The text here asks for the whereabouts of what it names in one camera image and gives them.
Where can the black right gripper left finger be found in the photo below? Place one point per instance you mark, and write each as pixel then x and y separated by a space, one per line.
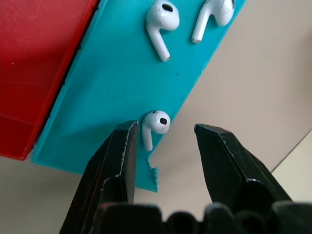
pixel 107 170

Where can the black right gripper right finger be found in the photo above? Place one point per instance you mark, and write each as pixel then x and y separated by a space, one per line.
pixel 231 165

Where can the red bin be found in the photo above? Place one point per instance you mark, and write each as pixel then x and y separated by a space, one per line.
pixel 31 73

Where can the white earbud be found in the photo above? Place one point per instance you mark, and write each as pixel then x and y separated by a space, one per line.
pixel 214 17
pixel 162 22
pixel 156 126

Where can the teal flat plastic tray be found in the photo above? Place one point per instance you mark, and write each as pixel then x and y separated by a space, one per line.
pixel 114 97

